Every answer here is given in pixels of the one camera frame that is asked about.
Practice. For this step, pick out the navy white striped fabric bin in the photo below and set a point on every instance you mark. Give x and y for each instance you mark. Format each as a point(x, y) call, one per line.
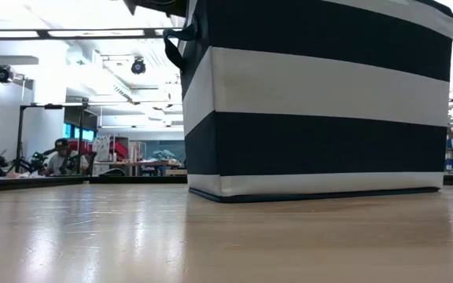
point(321, 98)

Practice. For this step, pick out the black background robot arm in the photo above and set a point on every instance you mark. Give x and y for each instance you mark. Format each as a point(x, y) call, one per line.
point(34, 161)

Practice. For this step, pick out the blue crumpled cloth pile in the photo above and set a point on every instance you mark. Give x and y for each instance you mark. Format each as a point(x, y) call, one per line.
point(165, 155)

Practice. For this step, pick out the red storage bins shelf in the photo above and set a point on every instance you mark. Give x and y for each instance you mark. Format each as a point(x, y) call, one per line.
point(116, 149)

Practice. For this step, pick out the blue lit screen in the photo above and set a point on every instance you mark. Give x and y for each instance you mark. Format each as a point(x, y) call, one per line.
point(79, 133)

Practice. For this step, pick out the wooden background table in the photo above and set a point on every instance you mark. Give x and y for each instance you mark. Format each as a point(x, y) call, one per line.
point(144, 164)

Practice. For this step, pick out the person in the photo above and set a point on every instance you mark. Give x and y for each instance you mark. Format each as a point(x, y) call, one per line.
point(65, 159)

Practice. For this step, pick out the white ceiling vent duct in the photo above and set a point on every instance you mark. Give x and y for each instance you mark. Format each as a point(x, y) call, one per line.
point(100, 74)

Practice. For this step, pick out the black background table frame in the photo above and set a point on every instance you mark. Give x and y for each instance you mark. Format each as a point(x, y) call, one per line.
point(20, 133)

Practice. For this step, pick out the black metal table rail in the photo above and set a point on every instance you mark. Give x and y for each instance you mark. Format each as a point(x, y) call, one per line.
point(81, 180)

